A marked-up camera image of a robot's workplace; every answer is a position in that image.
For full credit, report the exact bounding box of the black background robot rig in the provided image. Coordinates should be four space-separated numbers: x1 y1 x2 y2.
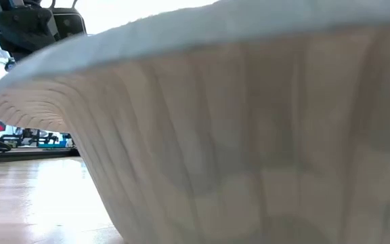
1 127 77 150

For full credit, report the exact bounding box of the white paper bowl blue pattern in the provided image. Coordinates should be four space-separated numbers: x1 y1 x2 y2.
0 0 390 244

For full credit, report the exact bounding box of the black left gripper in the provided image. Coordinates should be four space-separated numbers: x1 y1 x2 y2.
51 7 88 39

